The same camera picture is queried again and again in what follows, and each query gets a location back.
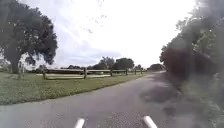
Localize row of trees behind fence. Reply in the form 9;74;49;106
66;56;166;72

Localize grey paved path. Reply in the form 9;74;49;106
0;70;201;128

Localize robot's own part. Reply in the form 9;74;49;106
142;115;158;128
73;117;86;128

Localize dense trees and bushes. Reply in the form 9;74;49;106
158;0;224;82

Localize grass field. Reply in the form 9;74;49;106
0;71;148;106

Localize large broad tree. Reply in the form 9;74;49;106
0;0;60;75

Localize grass verge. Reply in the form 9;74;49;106
166;73;224;128

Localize wooden rail fence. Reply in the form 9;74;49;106
42;67;148;81

